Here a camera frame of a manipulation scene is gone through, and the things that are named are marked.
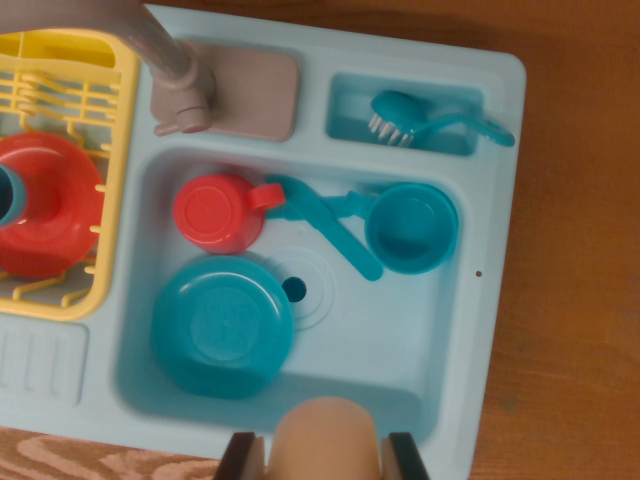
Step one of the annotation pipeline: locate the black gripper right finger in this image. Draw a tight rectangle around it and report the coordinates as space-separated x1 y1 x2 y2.
380 432 432 480

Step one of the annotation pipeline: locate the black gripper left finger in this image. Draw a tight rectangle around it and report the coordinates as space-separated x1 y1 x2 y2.
214 432 266 480

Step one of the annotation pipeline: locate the cream detergent bottle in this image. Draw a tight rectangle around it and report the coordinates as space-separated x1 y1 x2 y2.
267 396 384 480

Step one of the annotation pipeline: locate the light blue toy sink unit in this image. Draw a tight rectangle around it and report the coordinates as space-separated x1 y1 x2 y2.
0 3 528 480

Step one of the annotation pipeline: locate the teal toy bowl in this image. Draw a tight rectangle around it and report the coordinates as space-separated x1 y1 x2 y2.
151 255 296 400

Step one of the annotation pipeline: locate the teal toy knife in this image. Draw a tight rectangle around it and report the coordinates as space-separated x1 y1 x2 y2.
264 173 385 282

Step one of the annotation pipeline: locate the red toy cup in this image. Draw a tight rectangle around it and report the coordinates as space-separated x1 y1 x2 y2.
173 173 287 255

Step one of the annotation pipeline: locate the teal toy fork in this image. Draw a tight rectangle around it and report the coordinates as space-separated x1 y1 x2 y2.
267 194 351 222

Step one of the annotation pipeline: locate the red toy plate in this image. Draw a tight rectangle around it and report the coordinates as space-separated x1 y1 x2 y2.
0 131 105 279

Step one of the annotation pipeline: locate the teal cup with dark inside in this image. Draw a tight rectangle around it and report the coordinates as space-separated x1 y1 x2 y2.
0 164 26 227

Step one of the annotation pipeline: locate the teal dish brush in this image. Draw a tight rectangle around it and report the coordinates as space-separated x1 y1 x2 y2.
369 89 516 150

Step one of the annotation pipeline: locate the grey toy faucet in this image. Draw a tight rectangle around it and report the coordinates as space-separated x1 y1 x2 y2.
0 0 301 143

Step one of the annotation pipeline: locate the yellow dish rack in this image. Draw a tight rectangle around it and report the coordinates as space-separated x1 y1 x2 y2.
0 28 141 321

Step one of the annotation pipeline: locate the teal toy cup with handle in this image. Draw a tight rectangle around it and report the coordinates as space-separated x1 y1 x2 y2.
344 182 460 275

